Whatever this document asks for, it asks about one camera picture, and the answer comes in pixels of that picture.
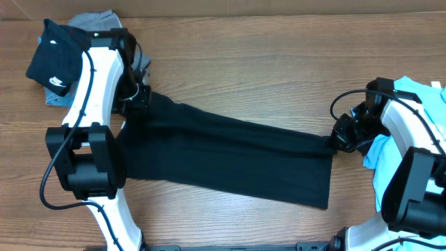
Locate folded black Nike garment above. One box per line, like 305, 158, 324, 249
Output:
26, 19, 88, 96

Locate folded blue denim garment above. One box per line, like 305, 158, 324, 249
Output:
45, 88, 75, 108

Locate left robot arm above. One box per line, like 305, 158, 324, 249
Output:
39, 28, 151, 250

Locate black t-shirt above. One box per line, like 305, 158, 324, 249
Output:
117, 93, 335, 209

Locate folded grey trousers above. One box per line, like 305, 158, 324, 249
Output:
68, 10, 151, 84

